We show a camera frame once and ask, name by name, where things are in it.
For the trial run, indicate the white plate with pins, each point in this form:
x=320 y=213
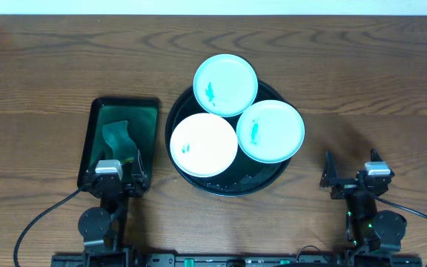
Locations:
x=203 y=145

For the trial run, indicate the mint green plate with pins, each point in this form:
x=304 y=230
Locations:
x=270 y=131
x=225 y=85

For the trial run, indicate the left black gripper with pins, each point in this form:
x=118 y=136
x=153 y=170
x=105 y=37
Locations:
x=115 y=184

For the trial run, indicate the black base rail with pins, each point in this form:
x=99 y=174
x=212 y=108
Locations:
x=171 y=260

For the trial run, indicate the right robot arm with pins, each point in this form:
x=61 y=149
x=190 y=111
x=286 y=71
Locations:
x=376 y=235

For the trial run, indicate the round black tray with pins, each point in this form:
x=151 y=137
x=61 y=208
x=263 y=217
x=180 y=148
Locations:
x=244 y=176

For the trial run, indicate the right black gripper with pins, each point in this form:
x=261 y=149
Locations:
x=330 y=179

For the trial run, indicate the green scrubbing sponge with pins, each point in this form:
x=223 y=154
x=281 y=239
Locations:
x=118 y=139

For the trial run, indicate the rectangular black tray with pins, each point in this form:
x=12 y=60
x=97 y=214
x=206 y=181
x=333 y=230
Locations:
x=141 y=114

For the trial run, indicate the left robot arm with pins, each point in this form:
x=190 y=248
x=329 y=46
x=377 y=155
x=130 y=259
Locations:
x=103 y=228

